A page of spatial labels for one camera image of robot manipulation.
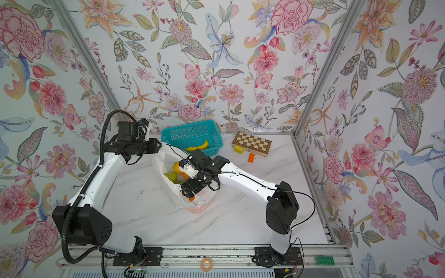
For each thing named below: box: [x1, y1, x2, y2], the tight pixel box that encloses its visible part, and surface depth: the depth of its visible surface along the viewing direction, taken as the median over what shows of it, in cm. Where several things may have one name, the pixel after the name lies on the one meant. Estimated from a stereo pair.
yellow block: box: [233, 144, 245, 155], surface depth 113 cm
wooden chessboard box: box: [231, 131, 273, 157], surface depth 116 cm
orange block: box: [247, 152, 255, 163], surface depth 109 cm
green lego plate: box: [315, 255, 336, 266], surface depth 73 cm
